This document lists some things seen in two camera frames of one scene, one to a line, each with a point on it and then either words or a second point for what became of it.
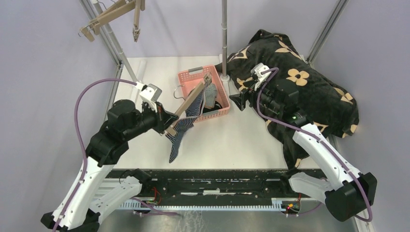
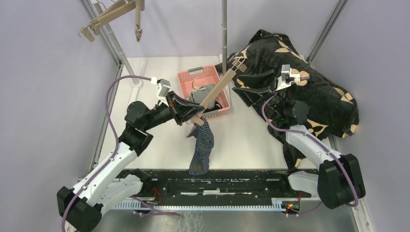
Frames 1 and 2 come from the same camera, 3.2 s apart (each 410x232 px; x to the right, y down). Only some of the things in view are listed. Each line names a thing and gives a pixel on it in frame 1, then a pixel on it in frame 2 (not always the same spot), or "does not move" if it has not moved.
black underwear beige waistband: x=217 y=106 does not move
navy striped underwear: x=195 y=110 → x=199 y=162
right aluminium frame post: x=327 y=30 does not move
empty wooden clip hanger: x=120 y=7 does not move
